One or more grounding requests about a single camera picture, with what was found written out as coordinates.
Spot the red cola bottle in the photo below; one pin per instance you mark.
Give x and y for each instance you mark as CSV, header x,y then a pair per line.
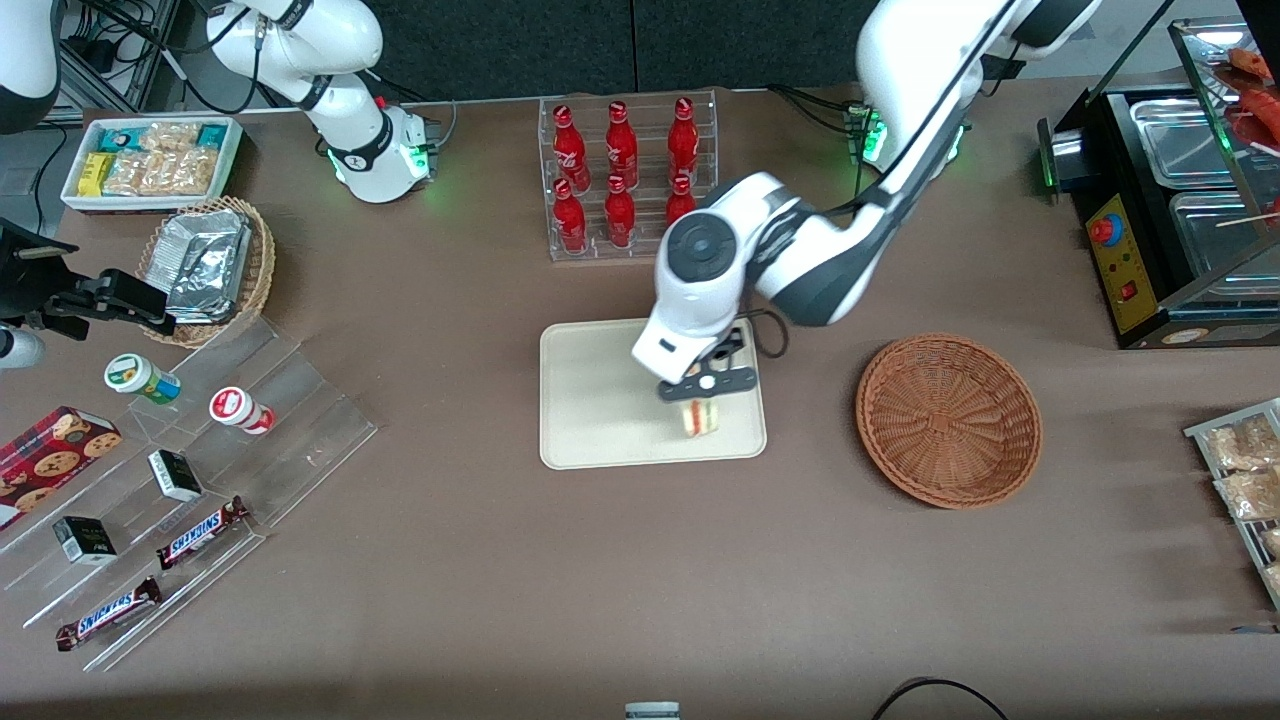
x,y
621,150
570,155
570,222
680,200
620,218
683,145

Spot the red chocolate cookie box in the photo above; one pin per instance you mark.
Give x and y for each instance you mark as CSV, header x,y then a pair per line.
x,y
50,460

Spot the black glass food warmer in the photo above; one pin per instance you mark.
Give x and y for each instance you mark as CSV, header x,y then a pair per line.
x,y
1125,270

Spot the red sausages in warmer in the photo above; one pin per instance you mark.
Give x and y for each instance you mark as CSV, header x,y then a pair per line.
x,y
1258,100

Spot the brown round wicker basket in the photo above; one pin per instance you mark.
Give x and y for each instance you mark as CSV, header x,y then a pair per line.
x,y
950,420

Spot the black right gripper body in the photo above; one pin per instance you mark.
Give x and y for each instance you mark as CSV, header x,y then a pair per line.
x,y
30,286

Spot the cream plastic tray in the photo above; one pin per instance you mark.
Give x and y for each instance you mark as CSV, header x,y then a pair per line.
x,y
600,400

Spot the white rectangular snack container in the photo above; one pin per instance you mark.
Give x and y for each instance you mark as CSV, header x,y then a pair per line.
x,y
232,160

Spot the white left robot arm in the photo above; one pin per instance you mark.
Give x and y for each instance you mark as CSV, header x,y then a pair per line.
x,y
720,250

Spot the clear rice cracker bag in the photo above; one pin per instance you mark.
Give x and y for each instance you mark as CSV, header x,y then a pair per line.
x,y
170,136
160,173

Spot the brown Snickers bar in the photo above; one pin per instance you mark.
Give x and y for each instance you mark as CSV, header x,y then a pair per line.
x,y
200,533
108,614

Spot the thin wooden skewer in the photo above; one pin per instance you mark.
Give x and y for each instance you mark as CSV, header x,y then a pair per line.
x,y
1250,219

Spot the light tan wicker basket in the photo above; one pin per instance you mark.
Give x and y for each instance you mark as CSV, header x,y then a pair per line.
x,y
262,270

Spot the green lid white cup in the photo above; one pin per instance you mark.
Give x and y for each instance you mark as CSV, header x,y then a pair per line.
x,y
135,375

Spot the small black box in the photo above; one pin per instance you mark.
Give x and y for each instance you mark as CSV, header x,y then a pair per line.
x,y
175,475
85,540

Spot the yellow snack packet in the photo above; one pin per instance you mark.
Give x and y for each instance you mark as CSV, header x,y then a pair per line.
x,y
94,174

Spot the red lid white cup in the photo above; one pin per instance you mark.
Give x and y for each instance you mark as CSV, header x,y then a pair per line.
x,y
238,408

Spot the silver foil packet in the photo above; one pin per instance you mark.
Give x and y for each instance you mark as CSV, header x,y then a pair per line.
x,y
205,230
205,285

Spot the steel warmer pan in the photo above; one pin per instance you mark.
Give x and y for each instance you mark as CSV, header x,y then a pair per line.
x,y
1185,145
1220,240

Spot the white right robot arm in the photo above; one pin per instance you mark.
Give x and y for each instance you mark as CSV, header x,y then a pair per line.
x,y
350,110

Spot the teal snack packet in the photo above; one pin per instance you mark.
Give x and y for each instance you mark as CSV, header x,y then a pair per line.
x,y
120,139
211,135

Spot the clear acrylic stepped stand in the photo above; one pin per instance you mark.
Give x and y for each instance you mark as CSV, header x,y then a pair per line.
x,y
300,400

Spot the clear acrylic bottle rack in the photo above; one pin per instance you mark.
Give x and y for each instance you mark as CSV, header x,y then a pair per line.
x,y
650,245

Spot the grey metal snack rack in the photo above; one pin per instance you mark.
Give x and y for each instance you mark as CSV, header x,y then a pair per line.
x,y
1200,432

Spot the triangular sandwich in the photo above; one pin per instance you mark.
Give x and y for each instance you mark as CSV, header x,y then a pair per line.
x,y
702,418

